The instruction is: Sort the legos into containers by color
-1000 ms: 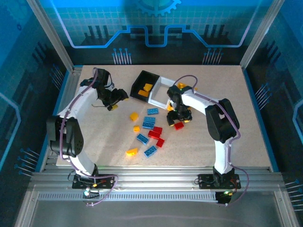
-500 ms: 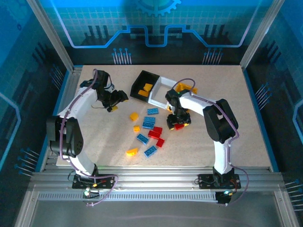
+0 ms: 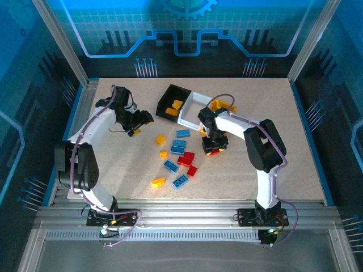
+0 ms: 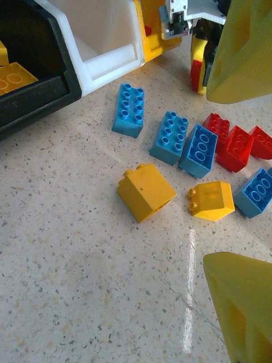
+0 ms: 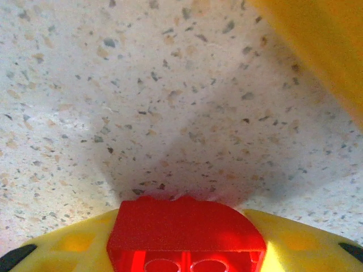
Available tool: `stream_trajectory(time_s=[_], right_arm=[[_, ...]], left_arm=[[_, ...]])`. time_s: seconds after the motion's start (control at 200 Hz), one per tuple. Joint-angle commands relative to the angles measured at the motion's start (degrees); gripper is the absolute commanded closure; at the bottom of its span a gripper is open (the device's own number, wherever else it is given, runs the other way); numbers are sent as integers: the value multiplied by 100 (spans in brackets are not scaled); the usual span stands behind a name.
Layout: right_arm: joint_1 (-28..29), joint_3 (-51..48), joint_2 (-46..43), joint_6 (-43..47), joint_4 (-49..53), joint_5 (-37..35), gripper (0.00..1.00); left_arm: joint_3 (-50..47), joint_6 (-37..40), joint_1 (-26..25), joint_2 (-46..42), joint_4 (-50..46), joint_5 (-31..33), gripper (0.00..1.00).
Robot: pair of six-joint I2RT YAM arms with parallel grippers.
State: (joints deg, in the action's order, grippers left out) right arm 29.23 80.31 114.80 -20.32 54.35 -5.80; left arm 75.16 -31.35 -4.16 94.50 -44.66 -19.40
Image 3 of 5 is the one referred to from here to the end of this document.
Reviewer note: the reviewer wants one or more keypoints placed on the yellow plastic bin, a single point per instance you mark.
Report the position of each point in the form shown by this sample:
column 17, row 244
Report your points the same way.
column 224, row 105

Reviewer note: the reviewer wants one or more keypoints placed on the large blue lego brick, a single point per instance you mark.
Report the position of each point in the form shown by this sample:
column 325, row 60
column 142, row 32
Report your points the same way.
column 178, row 146

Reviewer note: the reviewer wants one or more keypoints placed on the white plastic bin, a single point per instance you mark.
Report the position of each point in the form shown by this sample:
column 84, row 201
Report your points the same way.
column 198, row 95

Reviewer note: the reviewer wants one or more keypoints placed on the black plastic bin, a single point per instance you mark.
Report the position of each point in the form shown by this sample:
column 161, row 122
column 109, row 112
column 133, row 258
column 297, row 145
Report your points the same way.
column 170, row 96

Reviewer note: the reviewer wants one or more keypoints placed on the small yellow lego brick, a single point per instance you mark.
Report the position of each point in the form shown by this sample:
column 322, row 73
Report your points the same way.
column 163, row 154

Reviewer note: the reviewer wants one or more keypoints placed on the yellow sloped lego brick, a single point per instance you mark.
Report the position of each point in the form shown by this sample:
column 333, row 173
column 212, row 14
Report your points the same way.
column 158, row 182

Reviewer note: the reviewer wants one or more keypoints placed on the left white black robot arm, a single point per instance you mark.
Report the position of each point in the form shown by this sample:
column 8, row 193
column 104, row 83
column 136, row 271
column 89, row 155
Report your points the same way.
column 93, row 124

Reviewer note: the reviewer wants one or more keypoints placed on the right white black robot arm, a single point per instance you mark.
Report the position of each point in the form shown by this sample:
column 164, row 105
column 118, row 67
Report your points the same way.
column 266, row 187

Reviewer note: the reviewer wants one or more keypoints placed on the black controller box with LEDs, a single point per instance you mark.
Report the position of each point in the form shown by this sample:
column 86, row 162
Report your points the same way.
column 266, row 238

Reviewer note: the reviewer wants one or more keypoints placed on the grey metal bottom panel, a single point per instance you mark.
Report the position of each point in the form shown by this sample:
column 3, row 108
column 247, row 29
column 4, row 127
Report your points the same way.
column 184, row 255

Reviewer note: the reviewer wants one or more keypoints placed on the aluminium side rail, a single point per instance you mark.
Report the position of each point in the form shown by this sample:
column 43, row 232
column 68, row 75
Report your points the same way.
column 87, row 96

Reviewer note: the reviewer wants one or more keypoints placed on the aluminium frame beam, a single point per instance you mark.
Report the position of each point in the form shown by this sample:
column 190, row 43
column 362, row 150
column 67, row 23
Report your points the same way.
column 184, row 212

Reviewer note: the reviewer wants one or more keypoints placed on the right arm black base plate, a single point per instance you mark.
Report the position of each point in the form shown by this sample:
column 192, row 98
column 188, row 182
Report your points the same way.
column 245, row 218

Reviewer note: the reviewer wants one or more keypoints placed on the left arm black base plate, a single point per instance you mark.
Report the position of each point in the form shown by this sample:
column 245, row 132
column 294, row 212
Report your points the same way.
column 129, row 217

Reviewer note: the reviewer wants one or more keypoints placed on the aluminium frame post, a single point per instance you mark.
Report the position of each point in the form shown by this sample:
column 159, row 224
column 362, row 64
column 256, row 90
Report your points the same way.
column 63, row 42
column 312, row 42

